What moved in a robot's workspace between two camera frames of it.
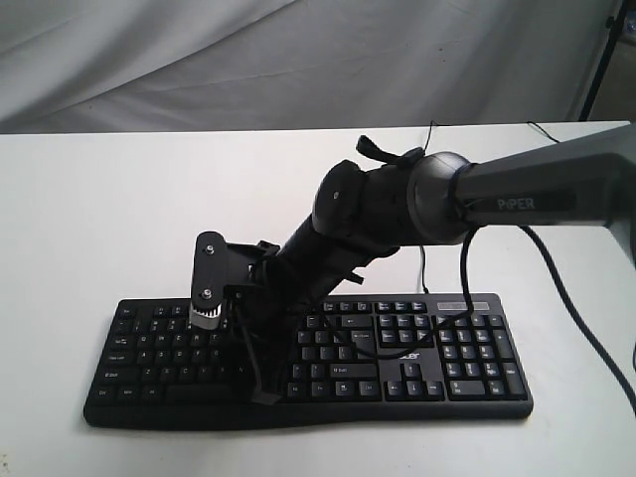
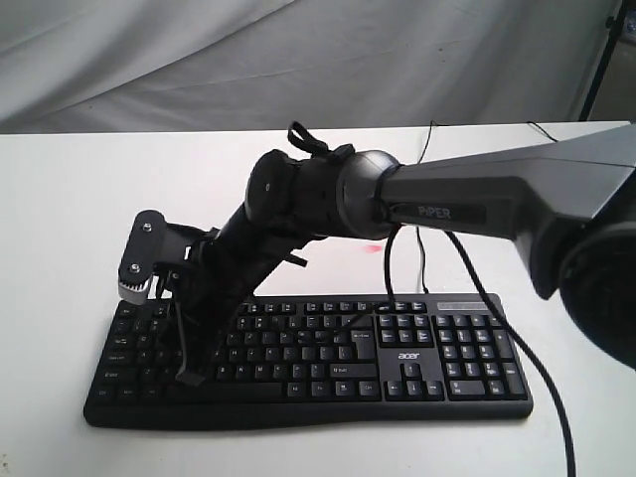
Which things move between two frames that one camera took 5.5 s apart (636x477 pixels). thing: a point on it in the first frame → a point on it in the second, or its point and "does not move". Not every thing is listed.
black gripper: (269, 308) → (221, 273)
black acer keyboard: (355, 359) does not move
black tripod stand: (614, 26) does not move
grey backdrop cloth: (72, 67) does not move
